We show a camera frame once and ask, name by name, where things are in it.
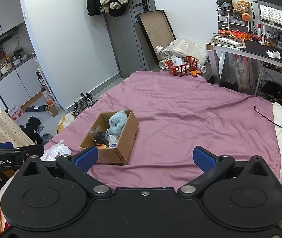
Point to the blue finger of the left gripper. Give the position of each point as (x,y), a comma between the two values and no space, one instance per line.
(6,145)

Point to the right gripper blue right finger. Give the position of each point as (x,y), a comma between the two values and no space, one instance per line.
(214,168)

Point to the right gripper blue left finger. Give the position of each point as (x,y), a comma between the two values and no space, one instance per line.
(75,169)

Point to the plush hamburger toy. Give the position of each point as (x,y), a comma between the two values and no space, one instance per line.
(102,146)

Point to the fluffy blue plush toy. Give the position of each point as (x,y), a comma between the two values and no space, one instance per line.
(116,124)

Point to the blue tissue pack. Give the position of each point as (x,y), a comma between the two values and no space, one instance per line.
(112,140)

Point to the polka dot tablecloth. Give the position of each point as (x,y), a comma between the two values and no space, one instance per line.
(11,132)

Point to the black polka dot clothing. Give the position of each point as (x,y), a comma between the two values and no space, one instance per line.
(31,130)

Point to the white shopping bag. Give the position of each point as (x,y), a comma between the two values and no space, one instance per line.
(55,151)

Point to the red white snack bag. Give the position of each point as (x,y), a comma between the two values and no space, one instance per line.
(15,112)

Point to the brown cardboard box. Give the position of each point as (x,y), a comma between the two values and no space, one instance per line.
(121,154)

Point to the yellow white bag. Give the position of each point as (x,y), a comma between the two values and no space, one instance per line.
(65,121)

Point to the white kitchen cabinet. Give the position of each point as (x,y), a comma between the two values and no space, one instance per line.
(21,77)

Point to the small open cardboard box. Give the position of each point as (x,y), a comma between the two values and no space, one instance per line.
(51,109)

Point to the pink bed sheet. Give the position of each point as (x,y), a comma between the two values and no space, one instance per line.
(176,114)

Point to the pair of sneakers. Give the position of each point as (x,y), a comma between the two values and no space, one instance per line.
(85,101)

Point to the red plastic basket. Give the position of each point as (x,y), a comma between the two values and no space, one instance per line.
(182,66)

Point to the white plastic bag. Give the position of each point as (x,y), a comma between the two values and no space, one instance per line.
(190,48)

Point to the large clear plastic jar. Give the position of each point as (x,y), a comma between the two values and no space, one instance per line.
(167,53)

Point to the grey desk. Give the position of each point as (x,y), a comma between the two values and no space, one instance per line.
(218,51)

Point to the grey door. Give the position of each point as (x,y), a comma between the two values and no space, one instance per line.
(128,42)

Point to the framed cork board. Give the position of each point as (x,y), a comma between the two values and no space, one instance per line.
(156,29)

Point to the small drawer organizer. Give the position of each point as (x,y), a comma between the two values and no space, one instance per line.
(231,20)

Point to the woven basket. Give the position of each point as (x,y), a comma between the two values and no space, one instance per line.
(241,6)

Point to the white keyboard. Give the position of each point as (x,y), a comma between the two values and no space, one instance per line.
(270,14)

